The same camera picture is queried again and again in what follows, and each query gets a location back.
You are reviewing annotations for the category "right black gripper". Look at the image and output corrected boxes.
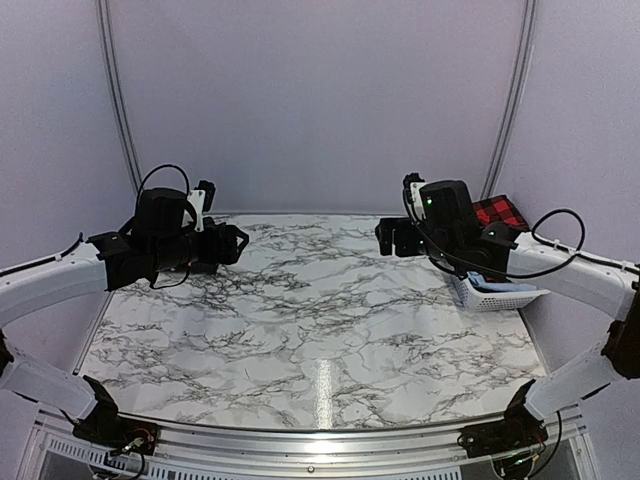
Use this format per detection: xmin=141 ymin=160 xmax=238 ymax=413
xmin=378 ymin=216 xmax=460 ymax=267

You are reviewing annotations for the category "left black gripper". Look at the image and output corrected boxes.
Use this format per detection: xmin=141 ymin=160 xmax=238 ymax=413
xmin=150 ymin=224 xmax=248 ymax=272

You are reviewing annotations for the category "red black plaid shirt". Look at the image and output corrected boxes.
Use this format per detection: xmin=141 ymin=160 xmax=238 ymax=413
xmin=473 ymin=195 xmax=530 ymax=231

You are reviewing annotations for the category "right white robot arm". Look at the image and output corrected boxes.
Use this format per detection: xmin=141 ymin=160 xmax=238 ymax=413
xmin=375 ymin=174 xmax=639 ymax=448

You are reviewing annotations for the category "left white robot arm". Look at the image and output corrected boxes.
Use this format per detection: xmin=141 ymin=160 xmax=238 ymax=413
xmin=1 ymin=181 xmax=249 ymax=445

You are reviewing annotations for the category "light blue shirt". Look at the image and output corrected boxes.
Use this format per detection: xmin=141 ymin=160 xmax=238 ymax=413
xmin=467 ymin=272 xmax=537 ymax=293

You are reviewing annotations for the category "white plastic laundry basket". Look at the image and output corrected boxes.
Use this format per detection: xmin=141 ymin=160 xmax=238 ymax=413
xmin=451 ymin=276 xmax=549 ymax=312

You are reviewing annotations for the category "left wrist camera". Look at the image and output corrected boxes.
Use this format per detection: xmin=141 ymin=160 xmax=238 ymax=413
xmin=183 ymin=180 xmax=216 ymax=233

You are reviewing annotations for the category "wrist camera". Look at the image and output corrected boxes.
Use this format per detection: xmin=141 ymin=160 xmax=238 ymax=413
xmin=183 ymin=180 xmax=216 ymax=233
xmin=402 ymin=172 xmax=426 ymax=221

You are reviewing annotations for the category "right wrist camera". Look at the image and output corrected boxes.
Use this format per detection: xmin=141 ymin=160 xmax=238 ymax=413
xmin=402 ymin=172 xmax=426 ymax=221

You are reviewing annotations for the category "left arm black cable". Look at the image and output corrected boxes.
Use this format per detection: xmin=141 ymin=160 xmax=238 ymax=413
xmin=136 ymin=163 xmax=192 ymax=204

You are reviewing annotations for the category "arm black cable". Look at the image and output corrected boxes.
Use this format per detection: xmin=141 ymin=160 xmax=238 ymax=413
xmin=504 ymin=208 xmax=587 ymax=280
xmin=136 ymin=163 xmax=192 ymax=204

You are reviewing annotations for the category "right wall aluminium profile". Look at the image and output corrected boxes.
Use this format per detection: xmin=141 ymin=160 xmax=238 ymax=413
xmin=480 ymin=0 xmax=539 ymax=199

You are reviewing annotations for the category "wall aluminium profile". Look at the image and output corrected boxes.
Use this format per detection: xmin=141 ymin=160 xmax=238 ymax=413
xmin=480 ymin=0 xmax=539 ymax=199
xmin=95 ymin=0 xmax=143 ymax=191

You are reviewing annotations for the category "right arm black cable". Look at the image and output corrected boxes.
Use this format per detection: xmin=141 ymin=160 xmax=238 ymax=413
xmin=504 ymin=208 xmax=587 ymax=280

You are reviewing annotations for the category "aluminium table front rail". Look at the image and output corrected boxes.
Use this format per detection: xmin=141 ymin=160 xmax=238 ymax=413
xmin=19 ymin=394 xmax=601 ymax=480

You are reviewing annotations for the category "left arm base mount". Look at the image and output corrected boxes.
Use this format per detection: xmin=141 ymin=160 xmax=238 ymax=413
xmin=72 ymin=415 xmax=160 ymax=456

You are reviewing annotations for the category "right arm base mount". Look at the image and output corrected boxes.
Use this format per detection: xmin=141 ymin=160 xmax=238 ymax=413
xmin=457 ymin=418 xmax=548 ymax=458

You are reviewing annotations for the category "left wall aluminium profile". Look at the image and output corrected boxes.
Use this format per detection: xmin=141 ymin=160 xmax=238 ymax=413
xmin=95 ymin=0 xmax=143 ymax=191

